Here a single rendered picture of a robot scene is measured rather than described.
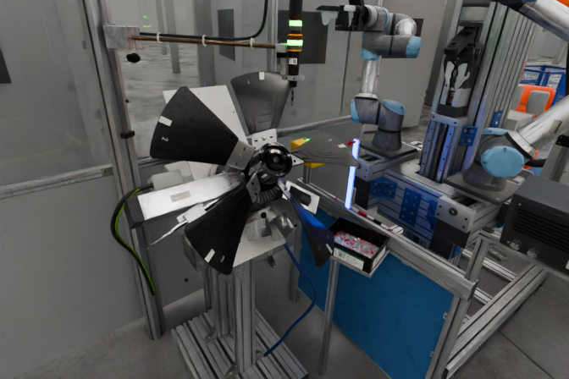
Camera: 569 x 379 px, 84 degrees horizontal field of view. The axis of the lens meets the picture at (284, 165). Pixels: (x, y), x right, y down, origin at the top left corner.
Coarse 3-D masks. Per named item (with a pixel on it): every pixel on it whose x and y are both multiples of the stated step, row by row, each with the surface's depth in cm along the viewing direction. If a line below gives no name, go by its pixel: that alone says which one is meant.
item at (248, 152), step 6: (240, 144) 97; (246, 144) 98; (234, 150) 98; (240, 150) 98; (246, 150) 99; (252, 150) 99; (234, 156) 99; (246, 156) 100; (228, 162) 100; (234, 162) 100; (240, 162) 100; (246, 162) 101; (240, 168) 101
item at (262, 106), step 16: (240, 80) 113; (256, 80) 112; (272, 80) 112; (288, 80) 112; (240, 96) 111; (256, 96) 110; (272, 96) 109; (256, 112) 109; (272, 112) 107; (256, 128) 107; (272, 128) 105
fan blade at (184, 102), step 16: (176, 96) 90; (192, 96) 91; (176, 112) 90; (192, 112) 91; (208, 112) 92; (160, 128) 89; (176, 128) 91; (192, 128) 92; (208, 128) 93; (224, 128) 94; (160, 144) 90; (176, 144) 92; (192, 144) 93; (208, 144) 95; (224, 144) 96; (192, 160) 96; (208, 160) 97; (224, 160) 98
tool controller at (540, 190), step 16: (528, 176) 87; (528, 192) 81; (544, 192) 80; (560, 192) 79; (512, 208) 84; (528, 208) 80; (544, 208) 77; (560, 208) 75; (512, 224) 86; (528, 224) 82; (544, 224) 79; (560, 224) 76; (512, 240) 88; (528, 240) 84; (544, 240) 81; (560, 240) 78; (544, 256) 83; (560, 256) 80
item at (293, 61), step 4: (292, 52) 92; (296, 52) 92; (300, 52) 94; (292, 56) 93; (296, 56) 93; (288, 60) 95; (292, 60) 93; (296, 60) 93; (288, 64) 95; (292, 64) 94; (296, 64) 94; (292, 68) 94; (296, 68) 95; (288, 72) 96; (292, 72) 95; (296, 72) 95; (292, 80) 96; (296, 80) 97; (292, 84) 97; (296, 84) 98
